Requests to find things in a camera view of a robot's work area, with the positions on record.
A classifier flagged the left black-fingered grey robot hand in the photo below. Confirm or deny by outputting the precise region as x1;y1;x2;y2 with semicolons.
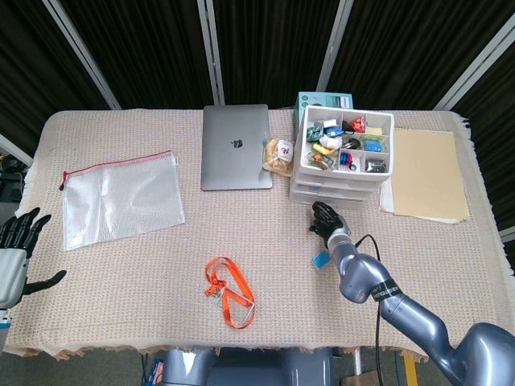
0;207;68;310

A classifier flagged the right black-fingered grey robot hand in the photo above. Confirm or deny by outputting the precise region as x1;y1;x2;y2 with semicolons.
308;201;353;246

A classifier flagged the clear lowest drawer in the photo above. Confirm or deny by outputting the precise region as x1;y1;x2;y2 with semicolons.
288;188;367;207

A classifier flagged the small blue block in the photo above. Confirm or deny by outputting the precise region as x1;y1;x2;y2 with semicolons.
311;249;333;269

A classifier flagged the clear middle drawer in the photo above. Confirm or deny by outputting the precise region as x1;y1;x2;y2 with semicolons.
291;180;379;198

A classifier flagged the white drawer organizer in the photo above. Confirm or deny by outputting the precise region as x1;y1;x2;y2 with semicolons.
288;105;395;207

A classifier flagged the clear highest drawer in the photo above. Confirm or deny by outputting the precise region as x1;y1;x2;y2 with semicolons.
295;171;384;187

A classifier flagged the teal cardboard box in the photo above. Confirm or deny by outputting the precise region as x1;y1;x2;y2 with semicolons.
292;91;355;140

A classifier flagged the brown patterned item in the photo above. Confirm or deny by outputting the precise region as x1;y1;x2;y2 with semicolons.
307;155;335;170

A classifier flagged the clear bag of snacks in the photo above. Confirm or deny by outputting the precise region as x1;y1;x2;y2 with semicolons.
262;136;296;177

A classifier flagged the green and blue packet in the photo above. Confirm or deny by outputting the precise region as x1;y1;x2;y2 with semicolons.
360;134;384;153

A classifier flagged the grey closed laptop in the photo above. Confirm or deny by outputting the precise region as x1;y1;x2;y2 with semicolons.
200;104;274;191

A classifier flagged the tan manila folder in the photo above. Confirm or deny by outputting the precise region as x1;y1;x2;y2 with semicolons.
392;127;471;220

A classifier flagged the clear metal-framed badge holder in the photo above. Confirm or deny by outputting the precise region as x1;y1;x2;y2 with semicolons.
216;287;258;326

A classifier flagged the clear mesh zipper pouch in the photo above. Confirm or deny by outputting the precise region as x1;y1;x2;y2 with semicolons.
59;150;187;253

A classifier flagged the beige woven tablecloth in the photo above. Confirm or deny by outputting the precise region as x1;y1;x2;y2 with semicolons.
3;108;515;361

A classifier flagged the blue-grey robot torso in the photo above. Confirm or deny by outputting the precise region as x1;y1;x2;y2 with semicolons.
159;346;335;386

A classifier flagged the orange lanyard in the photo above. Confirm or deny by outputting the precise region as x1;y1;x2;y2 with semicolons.
204;256;257;331

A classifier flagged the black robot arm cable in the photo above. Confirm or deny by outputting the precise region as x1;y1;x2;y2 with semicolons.
353;234;384;386

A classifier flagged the white partition post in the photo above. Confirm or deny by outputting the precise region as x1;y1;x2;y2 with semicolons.
315;0;355;93
42;0;122;110
196;0;225;106
433;19;515;112

